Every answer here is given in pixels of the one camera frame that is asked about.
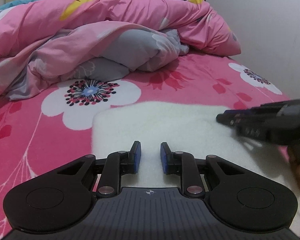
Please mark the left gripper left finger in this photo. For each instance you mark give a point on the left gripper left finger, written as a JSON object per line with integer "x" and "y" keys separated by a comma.
{"x": 64, "y": 196}

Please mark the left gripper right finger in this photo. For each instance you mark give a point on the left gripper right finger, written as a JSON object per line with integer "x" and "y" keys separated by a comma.
{"x": 239, "y": 198}

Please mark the cream white fleece sweater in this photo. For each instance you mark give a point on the cream white fleece sweater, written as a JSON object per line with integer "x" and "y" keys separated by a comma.
{"x": 188, "y": 128}

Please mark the pink floral bed sheet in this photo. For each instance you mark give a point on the pink floral bed sheet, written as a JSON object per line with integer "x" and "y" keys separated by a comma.
{"x": 45, "y": 132}

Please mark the pink grey floral duvet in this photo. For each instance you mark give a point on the pink grey floral duvet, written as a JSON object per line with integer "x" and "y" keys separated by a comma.
{"x": 48, "y": 39}

